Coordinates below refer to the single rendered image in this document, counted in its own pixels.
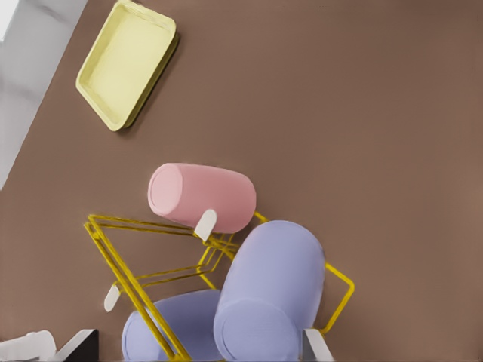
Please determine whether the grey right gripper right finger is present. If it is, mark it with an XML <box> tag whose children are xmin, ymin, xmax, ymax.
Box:
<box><xmin>300</xmin><ymin>327</ymin><xmax>335</xmax><ymax>362</ymax></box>

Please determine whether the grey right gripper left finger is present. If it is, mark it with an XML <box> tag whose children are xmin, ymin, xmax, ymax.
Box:
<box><xmin>55</xmin><ymin>328</ymin><xmax>100</xmax><ymax>362</ymax></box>

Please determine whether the white rounded object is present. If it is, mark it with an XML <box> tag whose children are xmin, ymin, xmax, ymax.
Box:
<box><xmin>0</xmin><ymin>330</ymin><xmax>58</xmax><ymax>362</ymax></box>

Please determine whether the large lavender cylindrical cup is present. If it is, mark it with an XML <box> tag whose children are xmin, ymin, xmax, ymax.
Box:
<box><xmin>212</xmin><ymin>219</ymin><xmax>328</xmax><ymax>362</ymax></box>

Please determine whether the small lavender cylindrical cup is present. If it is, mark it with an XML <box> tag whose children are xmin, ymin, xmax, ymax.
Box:
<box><xmin>121</xmin><ymin>289</ymin><xmax>228</xmax><ymax>362</ymax></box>

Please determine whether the pink cylindrical cup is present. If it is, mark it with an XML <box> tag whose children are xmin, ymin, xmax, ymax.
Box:
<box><xmin>146</xmin><ymin>162</ymin><xmax>257</xmax><ymax>235</ymax></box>

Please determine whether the pale yellow rectangular tray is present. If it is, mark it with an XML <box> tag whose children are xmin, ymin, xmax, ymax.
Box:
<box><xmin>75</xmin><ymin>0</ymin><xmax>180</xmax><ymax>133</ymax></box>

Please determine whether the yellow wire cup rack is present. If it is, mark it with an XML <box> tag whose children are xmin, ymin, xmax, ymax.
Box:
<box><xmin>83</xmin><ymin>208</ymin><xmax>356</xmax><ymax>362</ymax></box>

